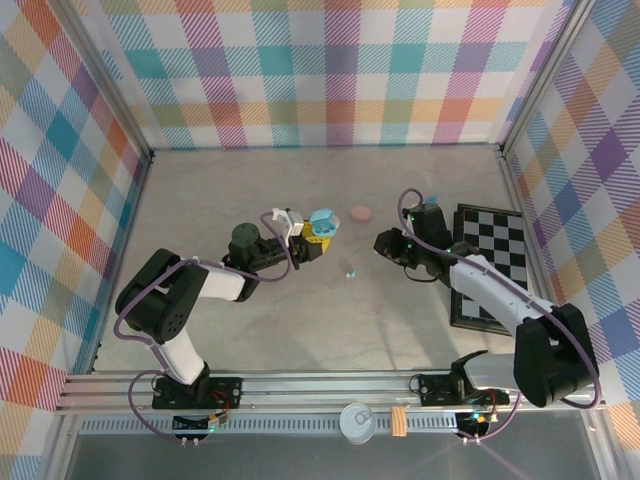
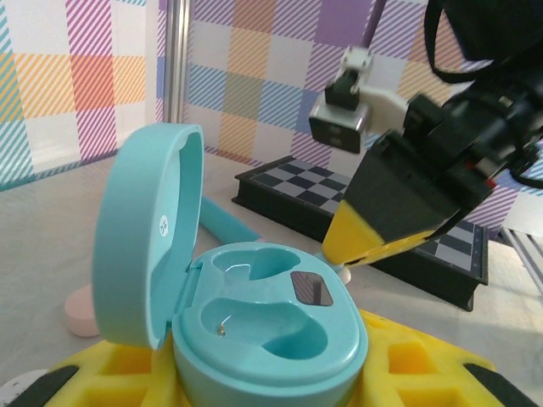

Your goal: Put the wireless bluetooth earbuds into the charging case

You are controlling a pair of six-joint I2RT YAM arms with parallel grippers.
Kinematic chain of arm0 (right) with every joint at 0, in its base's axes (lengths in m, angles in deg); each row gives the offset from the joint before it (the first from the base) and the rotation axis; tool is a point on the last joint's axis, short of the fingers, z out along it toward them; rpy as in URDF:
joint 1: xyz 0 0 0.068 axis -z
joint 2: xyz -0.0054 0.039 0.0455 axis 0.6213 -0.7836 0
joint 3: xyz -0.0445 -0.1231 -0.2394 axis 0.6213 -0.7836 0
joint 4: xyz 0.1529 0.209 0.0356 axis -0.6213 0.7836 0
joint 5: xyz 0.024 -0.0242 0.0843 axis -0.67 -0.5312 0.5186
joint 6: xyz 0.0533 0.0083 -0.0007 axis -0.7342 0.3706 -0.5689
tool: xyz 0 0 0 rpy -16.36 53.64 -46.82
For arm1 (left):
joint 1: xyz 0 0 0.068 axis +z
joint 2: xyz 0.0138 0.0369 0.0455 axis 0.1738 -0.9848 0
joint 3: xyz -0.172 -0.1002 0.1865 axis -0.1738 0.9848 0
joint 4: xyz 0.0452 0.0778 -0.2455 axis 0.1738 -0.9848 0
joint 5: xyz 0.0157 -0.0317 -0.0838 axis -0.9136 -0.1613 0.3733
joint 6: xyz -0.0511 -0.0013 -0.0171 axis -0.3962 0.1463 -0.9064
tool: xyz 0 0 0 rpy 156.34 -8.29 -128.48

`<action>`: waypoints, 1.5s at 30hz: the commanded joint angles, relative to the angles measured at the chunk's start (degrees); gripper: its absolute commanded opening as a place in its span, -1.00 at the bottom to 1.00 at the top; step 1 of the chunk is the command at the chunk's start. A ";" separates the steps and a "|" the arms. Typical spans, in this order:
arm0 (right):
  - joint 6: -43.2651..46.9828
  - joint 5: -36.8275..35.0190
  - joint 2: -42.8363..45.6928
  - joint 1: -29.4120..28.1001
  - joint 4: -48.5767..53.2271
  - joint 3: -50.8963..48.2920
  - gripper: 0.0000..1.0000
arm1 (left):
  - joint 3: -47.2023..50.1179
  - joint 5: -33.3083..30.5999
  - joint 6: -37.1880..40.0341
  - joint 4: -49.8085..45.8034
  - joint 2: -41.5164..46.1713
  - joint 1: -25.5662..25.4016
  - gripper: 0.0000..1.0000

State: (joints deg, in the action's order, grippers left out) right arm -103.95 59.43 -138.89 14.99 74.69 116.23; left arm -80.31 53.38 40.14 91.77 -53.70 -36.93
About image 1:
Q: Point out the blue earbud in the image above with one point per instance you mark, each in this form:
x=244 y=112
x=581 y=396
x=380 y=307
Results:
x=352 y=273

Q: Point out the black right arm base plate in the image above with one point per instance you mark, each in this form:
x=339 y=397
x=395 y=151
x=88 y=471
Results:
x=435 y=390

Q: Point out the black electronics bracket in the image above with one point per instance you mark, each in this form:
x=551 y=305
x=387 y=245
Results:
x=472 y=425
x=190 y=424

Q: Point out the black framed chessboard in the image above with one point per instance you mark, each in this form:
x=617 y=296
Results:
x=492 y=235

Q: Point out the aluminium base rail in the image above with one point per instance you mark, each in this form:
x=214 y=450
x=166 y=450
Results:
x=310 y=387

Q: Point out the silver tin can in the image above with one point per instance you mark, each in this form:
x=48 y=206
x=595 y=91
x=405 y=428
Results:
x=357 y=422

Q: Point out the aluminium side rail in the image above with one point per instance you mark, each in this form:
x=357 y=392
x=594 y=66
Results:
x=120 y=270

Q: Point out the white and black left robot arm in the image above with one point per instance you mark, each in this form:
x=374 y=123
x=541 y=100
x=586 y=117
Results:
x=222 y=282

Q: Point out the aluminium frame post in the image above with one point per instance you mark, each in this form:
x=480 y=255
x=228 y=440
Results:
x=107 y=82
x=547 y=75

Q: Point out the small cork block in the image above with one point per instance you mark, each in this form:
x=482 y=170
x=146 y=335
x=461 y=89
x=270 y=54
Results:
x=398 y=421

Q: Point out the pointed blue plastic piece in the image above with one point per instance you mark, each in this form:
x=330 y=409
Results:
x=433 y=198

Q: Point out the slotted grey metal strip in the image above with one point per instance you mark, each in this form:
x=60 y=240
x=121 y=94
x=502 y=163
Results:
x=280 y=426

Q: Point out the closed-type blue earbud case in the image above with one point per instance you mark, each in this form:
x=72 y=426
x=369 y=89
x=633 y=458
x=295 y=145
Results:
x=324 y=221

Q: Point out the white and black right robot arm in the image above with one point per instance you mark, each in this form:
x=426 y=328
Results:
x=490 y=290

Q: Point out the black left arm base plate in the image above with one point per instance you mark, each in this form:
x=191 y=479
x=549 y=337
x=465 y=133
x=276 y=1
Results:
x=227 y=392

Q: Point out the pink earbud charging case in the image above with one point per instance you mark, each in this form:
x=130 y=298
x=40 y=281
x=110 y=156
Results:
x=361 y=214

